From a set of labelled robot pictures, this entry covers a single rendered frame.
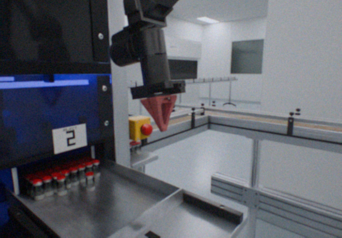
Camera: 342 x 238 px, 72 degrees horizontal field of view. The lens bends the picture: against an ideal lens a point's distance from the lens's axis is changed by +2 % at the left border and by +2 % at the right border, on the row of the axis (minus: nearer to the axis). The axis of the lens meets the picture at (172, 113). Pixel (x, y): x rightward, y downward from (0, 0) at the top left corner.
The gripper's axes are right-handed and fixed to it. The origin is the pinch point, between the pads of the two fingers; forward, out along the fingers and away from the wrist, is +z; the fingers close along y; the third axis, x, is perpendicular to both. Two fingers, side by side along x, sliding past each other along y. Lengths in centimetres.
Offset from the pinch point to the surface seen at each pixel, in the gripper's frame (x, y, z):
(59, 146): 9.5, 25.9, 2.3
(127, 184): -3.6, 18.6, 16.1
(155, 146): -37, 38, 15
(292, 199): -87, -3, 53
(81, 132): 3.5, 25.4, -0.1
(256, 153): -87, 12, 30
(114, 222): 9.1, 8.7, 17.9
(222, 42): -804, 353, -182
